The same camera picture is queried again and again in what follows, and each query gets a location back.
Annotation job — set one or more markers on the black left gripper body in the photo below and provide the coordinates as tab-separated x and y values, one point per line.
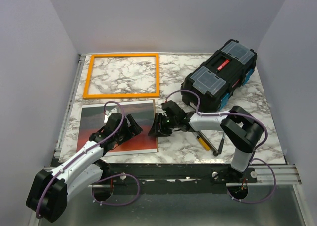
124	135

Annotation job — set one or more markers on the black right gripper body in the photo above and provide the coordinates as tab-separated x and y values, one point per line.
169	124

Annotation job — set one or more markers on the brown fibreboard backing board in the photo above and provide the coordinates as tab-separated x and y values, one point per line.
156	127

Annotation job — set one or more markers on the red sunset photo print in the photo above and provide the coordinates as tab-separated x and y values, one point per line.
138	141

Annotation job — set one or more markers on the clear acrylic cover sheet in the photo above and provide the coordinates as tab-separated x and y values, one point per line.
94	119

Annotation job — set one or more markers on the orange wooden picture frame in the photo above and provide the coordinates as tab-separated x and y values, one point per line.
122	76

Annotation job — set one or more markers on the orange handled screwdriver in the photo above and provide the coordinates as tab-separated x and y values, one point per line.
201	141

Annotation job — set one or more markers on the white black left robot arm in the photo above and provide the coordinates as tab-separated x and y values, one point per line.
52	190

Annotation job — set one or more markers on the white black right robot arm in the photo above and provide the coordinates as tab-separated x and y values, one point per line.
244	131

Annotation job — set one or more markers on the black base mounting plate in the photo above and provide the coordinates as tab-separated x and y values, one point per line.
167	179

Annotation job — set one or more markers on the grey metal clamp tool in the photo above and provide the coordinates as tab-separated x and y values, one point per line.
215	146

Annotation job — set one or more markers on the black plastic toolbox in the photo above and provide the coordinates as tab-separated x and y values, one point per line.
210	86

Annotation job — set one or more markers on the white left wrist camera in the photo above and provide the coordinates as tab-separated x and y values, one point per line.
109	112

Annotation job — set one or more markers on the aluminium extrusion rail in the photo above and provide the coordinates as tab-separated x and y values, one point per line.
284	175

